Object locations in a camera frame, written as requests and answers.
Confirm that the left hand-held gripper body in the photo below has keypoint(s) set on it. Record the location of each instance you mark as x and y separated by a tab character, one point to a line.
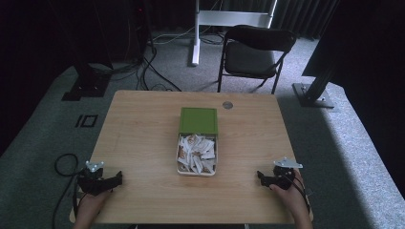
92	183

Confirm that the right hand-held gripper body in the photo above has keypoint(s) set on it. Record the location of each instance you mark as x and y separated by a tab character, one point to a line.
283	176

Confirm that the person's left hand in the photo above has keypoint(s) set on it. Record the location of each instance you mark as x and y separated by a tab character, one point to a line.
90	206

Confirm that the person's right hand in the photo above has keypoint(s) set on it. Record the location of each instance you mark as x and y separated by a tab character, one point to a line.
294	198

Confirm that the white box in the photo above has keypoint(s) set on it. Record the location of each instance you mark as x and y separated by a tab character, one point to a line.
196	173

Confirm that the pile of white packets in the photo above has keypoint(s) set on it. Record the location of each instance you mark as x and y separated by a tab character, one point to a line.
196	154

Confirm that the grey round table grommet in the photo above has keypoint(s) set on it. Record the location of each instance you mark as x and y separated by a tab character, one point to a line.
227	105

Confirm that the green box lid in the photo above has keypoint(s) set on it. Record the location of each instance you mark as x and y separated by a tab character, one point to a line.
198	120

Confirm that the black stand with metal foot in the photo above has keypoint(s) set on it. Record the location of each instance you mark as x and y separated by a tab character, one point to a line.
313	92

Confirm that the black stand with flat base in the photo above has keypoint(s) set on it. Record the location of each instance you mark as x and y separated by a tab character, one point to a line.
87	84

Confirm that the black folding chair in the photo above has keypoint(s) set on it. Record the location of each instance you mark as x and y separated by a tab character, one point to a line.
250	57

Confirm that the dark monitor panel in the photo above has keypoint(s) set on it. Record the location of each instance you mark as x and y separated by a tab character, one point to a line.
359	35

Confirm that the dark curtain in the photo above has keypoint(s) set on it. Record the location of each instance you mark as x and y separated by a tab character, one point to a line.
299	16

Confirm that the white metal stand frame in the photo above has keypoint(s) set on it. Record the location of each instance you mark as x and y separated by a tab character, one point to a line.
196	38

